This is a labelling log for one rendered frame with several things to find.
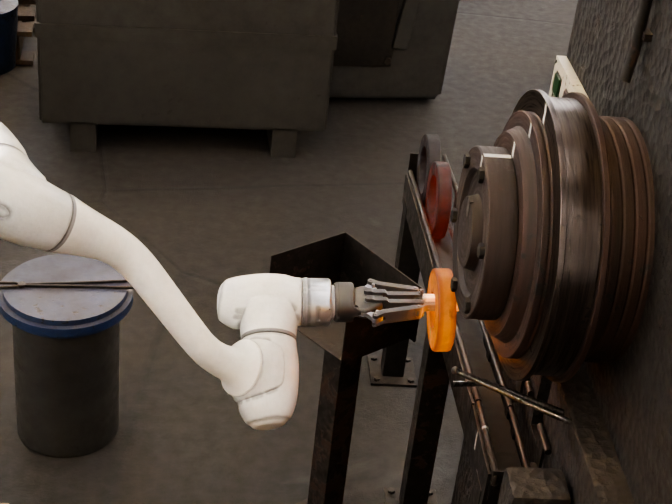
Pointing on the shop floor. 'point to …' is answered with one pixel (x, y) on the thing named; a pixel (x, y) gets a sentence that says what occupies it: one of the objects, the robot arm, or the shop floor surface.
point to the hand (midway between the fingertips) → (441, 302)
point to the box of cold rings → (186, 65)
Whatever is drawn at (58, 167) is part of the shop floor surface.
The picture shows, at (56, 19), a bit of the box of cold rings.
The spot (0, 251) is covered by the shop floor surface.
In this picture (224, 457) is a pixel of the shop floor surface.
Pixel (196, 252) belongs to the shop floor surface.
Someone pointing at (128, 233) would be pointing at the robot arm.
